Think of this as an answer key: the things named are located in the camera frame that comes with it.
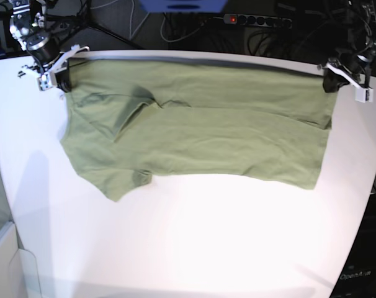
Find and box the left gripper body, white bracket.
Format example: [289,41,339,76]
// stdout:
[317,51,374,102]

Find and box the right gripper body, white bracket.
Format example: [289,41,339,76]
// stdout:
[18,34,89,91]

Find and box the green T-shirt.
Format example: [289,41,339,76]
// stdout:
[61,60,337,201]

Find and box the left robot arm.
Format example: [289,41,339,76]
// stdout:
[318,1,376,103]

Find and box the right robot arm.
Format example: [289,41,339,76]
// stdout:
[9,1,90,93]

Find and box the blue box overhead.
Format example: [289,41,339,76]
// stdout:
[140,0,228,13]

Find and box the black power strip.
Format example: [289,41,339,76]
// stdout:
[222,14,293,29]

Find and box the white bin at left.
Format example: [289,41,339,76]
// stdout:
[0,222,42,298]

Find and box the black OpenArm base box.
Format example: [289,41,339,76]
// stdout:
[330,194,376,297]

